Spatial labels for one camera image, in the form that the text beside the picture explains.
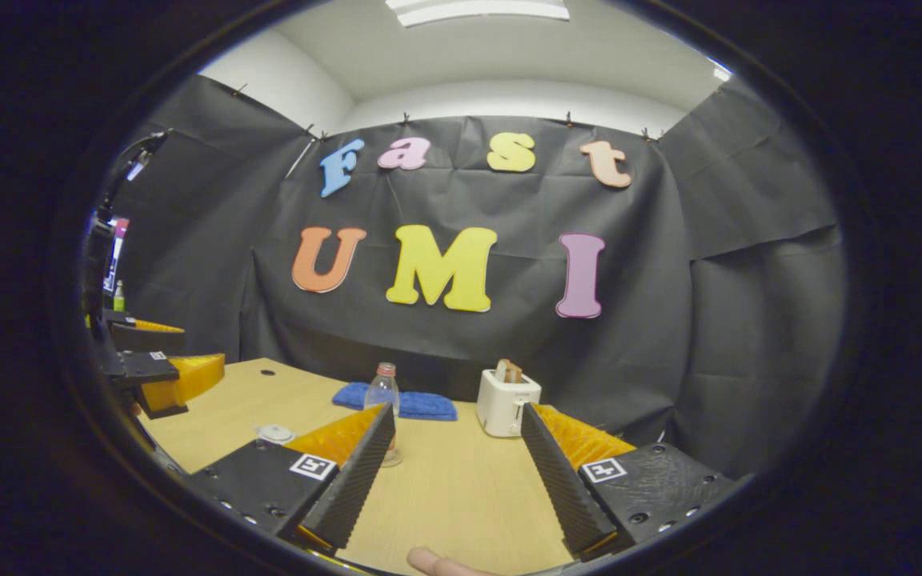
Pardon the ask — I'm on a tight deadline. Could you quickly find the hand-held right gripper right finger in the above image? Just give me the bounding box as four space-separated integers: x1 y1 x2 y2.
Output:
520 402 738 562

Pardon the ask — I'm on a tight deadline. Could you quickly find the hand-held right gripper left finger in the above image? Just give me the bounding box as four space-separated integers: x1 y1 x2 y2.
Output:
189 402 396 557

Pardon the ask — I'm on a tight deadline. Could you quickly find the clear plastic water bottle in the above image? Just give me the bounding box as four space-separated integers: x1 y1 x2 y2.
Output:
363 362 403 468

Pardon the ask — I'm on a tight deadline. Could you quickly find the computer monitor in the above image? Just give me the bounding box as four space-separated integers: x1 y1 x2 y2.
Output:
105 216 130 295

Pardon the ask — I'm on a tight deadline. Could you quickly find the white toaster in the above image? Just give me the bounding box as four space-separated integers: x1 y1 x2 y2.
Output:
476 369 543 438

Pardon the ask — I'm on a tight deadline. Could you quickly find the blue towel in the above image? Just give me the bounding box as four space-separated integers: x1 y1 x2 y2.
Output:
332 382 459 422

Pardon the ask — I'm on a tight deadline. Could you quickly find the black backdrop cloth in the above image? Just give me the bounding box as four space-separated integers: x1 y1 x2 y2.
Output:
113 74 848 481

